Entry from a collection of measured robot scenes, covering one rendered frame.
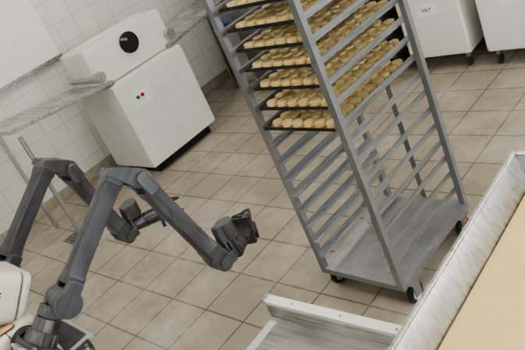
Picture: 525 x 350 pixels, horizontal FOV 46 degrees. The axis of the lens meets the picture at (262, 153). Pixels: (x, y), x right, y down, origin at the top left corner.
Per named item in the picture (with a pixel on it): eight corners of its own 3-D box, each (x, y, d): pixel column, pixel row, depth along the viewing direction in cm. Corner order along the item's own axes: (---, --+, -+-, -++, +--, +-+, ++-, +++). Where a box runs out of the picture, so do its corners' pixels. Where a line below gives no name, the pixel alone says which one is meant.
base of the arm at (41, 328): (13, 340, 161) (32, 353, 153) (24, 309, 163) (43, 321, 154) (43, 344, 167) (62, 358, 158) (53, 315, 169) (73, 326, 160)
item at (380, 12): (314, 70, 228) (311, 63, 226) (308, 71, 230) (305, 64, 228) (401, 0, 263) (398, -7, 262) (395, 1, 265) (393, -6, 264)
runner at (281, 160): (283, 165, 274) (280, 159, 273) (278, 164, 276) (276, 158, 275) (360, 94, 310) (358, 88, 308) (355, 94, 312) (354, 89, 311)
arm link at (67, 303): (100, 154, 175) (113, 154, 167) (141, 172, 182) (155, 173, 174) (37, 308, 165) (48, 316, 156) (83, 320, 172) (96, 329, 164)
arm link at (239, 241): (230, 261, 194) (245, 256, 192) (219, 244, 192) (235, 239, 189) (236, 248, 200) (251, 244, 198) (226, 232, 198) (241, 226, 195)
